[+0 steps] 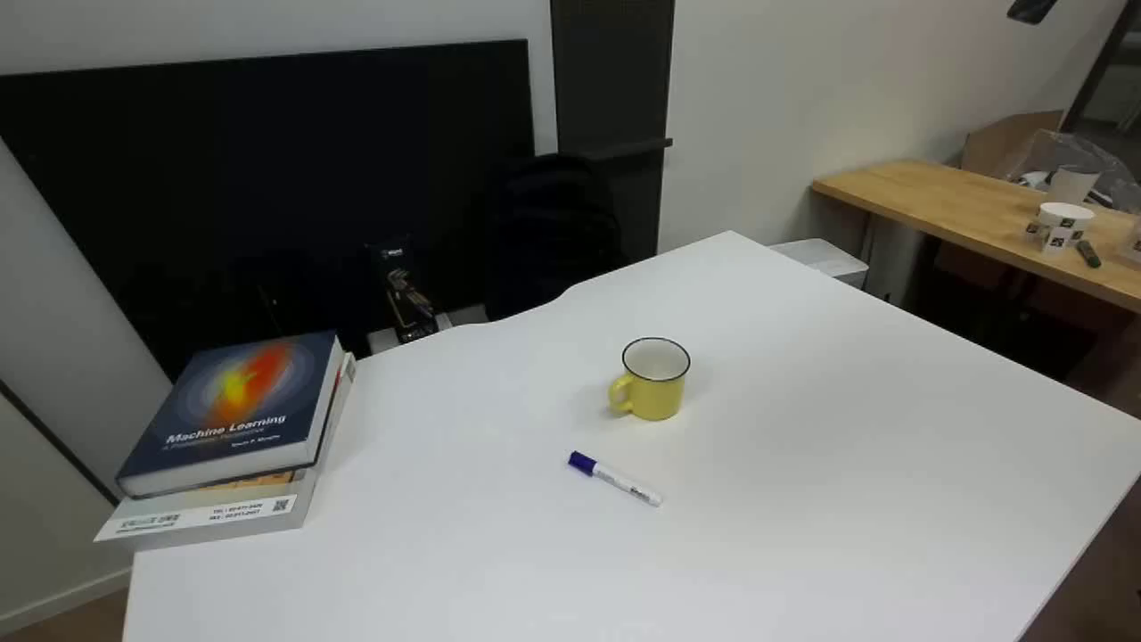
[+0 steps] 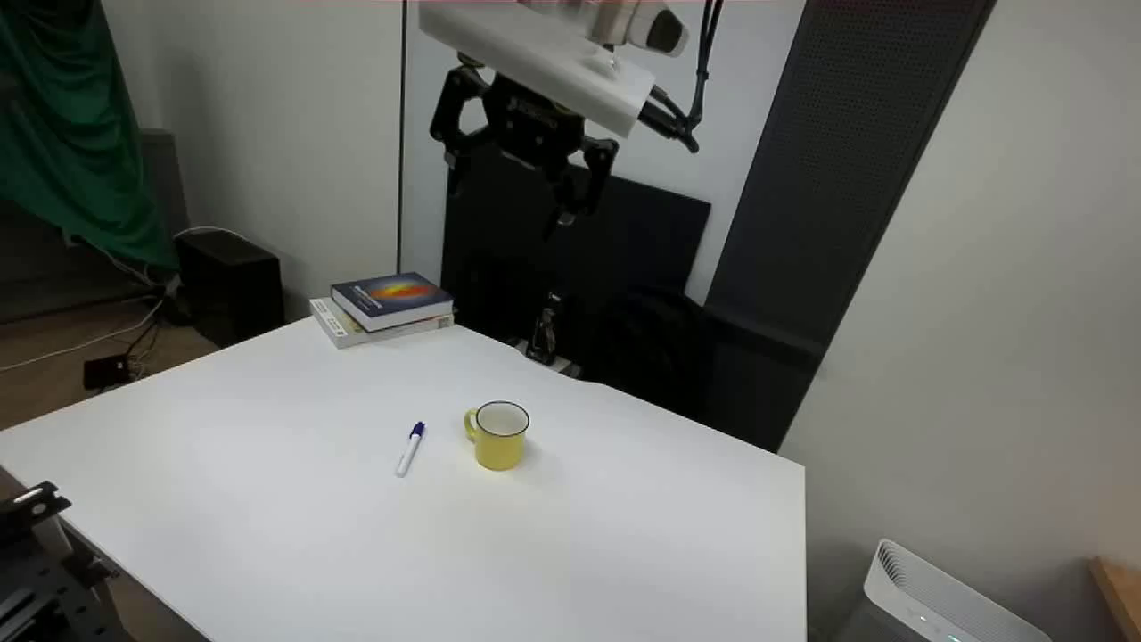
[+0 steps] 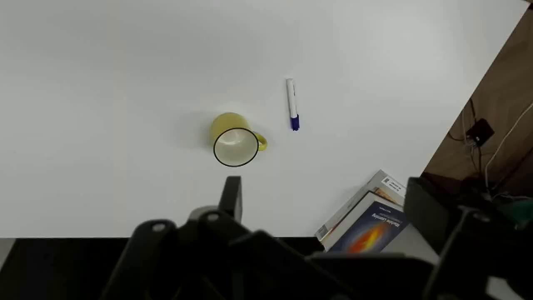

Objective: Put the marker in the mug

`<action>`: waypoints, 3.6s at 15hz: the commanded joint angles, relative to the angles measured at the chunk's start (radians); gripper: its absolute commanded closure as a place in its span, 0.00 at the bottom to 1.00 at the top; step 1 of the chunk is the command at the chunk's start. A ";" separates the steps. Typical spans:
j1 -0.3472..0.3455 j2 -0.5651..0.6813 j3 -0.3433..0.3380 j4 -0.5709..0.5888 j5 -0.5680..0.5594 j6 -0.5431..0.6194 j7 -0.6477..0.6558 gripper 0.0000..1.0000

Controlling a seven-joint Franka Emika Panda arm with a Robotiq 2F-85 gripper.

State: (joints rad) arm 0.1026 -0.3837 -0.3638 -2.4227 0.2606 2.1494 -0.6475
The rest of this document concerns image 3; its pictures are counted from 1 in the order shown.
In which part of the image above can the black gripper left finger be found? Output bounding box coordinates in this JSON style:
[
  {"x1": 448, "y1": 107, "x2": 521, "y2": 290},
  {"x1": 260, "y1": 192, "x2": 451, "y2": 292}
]
[{"x1": 102, "y1": 175, "x2": 356, "y2": 300}]

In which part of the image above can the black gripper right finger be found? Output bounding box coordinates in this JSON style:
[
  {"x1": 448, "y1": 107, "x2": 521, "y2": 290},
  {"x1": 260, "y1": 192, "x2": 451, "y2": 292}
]
[{"x1": 403, "y1": 175, "x2": 533, "y2": 300}]

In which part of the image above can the white marker with blue cap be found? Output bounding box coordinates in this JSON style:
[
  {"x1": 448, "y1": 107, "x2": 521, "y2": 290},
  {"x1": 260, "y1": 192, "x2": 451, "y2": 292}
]
[{"x1": 285, "y1": 77, "x2": 301, "y2": 134}]

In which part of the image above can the yellow mug with dark rim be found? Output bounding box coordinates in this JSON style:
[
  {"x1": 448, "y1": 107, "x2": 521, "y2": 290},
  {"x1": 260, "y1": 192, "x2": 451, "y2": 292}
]
[{"x1": 208, "y1": 110, "x2": 270, "y2": 169}]

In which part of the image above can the blue book with orange cover art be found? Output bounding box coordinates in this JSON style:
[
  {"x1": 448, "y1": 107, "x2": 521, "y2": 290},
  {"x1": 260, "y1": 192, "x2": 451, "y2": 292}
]
[{"x1": 326, "y1": 199, "x2": 410, "y2": 255}]

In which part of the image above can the small black power adapter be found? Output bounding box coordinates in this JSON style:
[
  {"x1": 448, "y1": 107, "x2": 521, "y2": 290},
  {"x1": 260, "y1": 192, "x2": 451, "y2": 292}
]
[{"x1": 465, "y1": 117, "x2": 496, "y2": 149}]

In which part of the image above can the white book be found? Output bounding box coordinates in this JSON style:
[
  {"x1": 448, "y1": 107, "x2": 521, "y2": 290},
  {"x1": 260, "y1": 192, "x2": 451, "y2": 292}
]
[{"x1": 315, "y1": 169, "x2": 408, "y2": 252}]

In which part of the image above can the white cable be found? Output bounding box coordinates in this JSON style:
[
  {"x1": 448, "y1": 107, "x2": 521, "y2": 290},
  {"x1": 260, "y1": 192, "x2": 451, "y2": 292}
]
[{"x1": 481, "y1": 100, "x2": 533, "y2": 189}]

